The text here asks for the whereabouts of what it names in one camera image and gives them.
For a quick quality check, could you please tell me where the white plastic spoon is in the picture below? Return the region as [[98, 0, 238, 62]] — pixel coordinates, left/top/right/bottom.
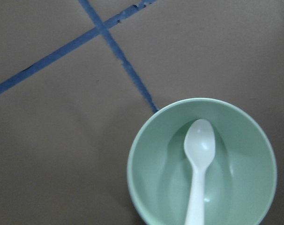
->
[[184, 119, 216, 225]]

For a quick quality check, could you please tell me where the mint green bowl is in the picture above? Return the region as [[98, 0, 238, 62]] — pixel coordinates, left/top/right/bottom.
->
[[127, 98, 277, 225]]

